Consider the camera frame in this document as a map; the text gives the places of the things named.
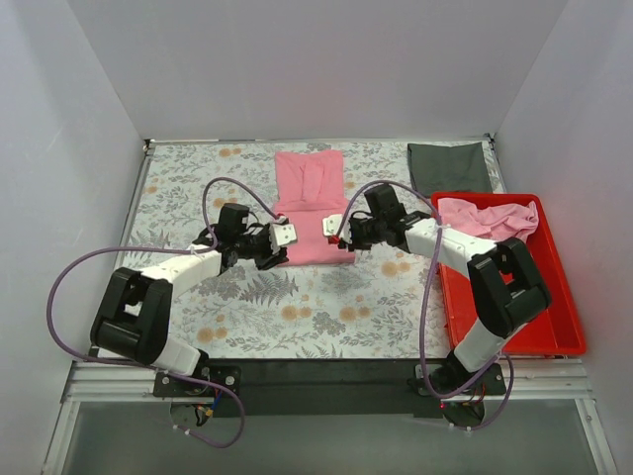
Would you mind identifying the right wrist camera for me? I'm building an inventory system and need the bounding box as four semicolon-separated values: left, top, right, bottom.
322;214;345;245

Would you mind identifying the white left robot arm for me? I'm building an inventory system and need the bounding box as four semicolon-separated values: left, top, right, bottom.
90;204;297;396

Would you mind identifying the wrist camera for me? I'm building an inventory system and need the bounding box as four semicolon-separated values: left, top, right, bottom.
322;214;345;245
269;216;298;247

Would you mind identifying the folded dark grey t shirt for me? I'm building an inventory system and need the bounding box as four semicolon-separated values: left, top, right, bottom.
407;143;493;197

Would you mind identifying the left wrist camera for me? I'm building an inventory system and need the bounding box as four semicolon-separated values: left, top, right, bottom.
269;216;298;247

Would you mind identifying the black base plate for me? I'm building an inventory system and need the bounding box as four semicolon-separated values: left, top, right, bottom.
152;356;508;422

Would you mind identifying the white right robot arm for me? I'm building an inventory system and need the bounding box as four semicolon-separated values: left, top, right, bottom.
322;181;552;394

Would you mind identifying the red plastic bin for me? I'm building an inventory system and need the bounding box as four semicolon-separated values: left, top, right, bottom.
429;191;588;358

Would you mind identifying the pink t shirt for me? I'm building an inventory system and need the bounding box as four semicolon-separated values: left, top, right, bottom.
274;149;355;266
437;198;539;242

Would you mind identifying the floral patterned table mat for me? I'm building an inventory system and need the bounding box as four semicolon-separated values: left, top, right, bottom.
122;142;450;358

